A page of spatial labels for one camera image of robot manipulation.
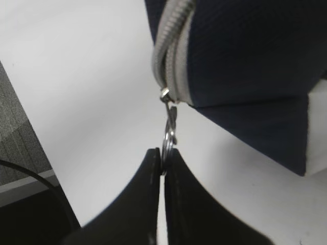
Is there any black cable under table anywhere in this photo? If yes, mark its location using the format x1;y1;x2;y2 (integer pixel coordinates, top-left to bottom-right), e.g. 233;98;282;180
0;159;77;230

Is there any navy blue lunch bag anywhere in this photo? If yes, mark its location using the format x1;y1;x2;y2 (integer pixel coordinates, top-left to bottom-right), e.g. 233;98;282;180
145;1;326;176

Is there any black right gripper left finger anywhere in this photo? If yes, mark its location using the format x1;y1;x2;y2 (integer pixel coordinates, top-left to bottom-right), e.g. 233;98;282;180
63;148;160;245

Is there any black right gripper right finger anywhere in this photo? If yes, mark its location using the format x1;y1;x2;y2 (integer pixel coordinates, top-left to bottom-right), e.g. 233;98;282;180
165;149;273;245

